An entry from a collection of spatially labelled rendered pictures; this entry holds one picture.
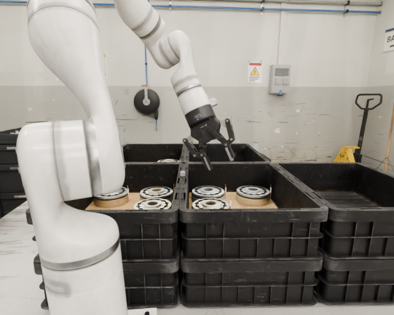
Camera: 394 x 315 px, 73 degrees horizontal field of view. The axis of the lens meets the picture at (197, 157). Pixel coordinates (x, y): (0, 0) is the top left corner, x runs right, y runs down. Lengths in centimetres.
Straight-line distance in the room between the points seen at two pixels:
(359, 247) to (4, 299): 78
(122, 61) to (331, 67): 308
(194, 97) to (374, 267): 54
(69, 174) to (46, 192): 3
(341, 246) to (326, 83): 409
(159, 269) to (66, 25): 45
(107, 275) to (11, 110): 433
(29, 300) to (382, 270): 78
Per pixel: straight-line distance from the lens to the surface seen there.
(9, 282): 86
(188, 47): 72
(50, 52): 40
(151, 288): 63
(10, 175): 239
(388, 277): 74
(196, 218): 53
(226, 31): 419
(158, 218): 53
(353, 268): 67
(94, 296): 36
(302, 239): 61
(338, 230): 63
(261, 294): 65
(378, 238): 68
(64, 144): 30
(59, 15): 42
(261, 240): 58
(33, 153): 30
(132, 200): 87
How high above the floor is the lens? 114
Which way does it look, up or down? 13 degrees down
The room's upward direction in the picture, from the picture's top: straight up
